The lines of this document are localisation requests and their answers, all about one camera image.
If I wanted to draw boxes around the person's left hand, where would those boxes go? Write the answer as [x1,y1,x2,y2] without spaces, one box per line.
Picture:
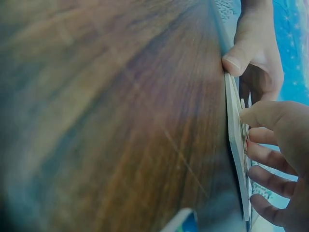
[222,13,284,102]

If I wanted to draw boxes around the person's right hand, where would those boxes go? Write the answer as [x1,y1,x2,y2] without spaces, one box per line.
[240,100,309,232]

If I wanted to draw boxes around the pale wooden board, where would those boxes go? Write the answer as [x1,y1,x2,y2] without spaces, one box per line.
[224,72,250,222]

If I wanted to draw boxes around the person's left forearm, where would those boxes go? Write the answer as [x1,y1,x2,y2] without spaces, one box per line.
[240,0,274,15]

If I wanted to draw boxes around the blue and white flat object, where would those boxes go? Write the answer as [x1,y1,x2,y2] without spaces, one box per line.
[159,207,199,232]

